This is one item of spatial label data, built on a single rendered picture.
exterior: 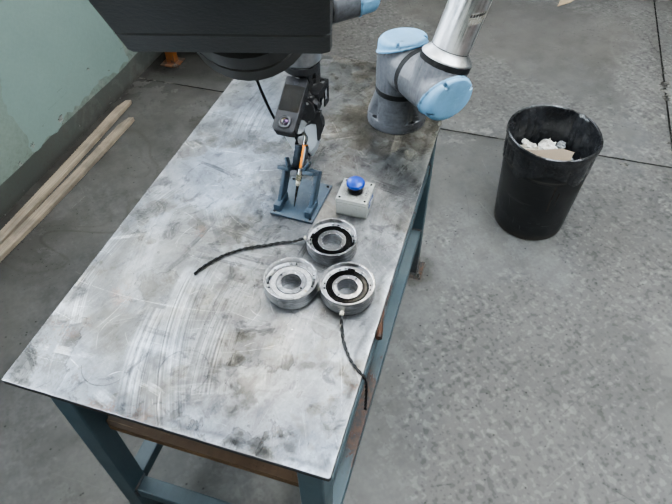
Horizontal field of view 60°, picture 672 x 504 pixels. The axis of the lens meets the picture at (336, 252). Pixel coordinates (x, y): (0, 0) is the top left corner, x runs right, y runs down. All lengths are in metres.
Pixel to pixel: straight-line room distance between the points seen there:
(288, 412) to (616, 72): 2.95
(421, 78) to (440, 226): 1.16
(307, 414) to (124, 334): 0.38
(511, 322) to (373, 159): 0.96
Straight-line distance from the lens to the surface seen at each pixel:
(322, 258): 1.17
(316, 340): 1.08
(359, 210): 1.27
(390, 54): 1.42
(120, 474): 1.54
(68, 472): 2.00
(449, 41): 1.32
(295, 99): 1.15
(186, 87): 3.30
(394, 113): 1.49
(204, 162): 1.46
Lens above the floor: 1.70
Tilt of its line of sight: 48 degrees down
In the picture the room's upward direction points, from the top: 1 degrees counter-clockwise
